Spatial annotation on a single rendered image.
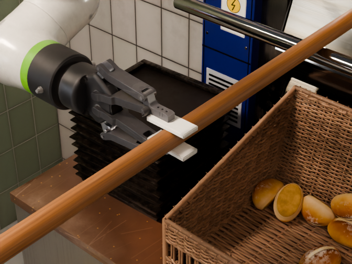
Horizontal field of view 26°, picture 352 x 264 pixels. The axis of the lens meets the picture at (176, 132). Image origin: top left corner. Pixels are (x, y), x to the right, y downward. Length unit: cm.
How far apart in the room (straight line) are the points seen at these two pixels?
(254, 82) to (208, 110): 11
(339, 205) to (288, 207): 12
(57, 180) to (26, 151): 69
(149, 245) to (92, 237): 13
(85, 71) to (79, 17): 16
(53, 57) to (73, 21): 12
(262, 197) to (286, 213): 7
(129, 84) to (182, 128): 10
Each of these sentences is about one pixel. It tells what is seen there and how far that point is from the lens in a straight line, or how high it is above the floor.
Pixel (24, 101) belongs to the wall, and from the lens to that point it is 257.
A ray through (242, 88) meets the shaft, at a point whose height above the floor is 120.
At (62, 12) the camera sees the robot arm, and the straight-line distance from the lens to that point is 126.
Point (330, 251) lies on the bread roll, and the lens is 171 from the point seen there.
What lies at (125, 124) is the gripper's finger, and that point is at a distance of 111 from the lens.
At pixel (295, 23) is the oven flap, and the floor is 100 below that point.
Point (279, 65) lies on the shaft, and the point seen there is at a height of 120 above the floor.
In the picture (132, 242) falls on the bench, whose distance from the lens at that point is 179.
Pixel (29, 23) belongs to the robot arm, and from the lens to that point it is 125.
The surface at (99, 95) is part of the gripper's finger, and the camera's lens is 112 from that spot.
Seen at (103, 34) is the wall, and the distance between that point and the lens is 232.
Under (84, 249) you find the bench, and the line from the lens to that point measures 182.
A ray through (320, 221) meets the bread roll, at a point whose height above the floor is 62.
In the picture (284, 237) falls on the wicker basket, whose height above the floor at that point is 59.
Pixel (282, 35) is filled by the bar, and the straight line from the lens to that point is 136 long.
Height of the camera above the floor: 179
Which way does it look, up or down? 34 degrees down
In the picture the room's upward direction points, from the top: straight up
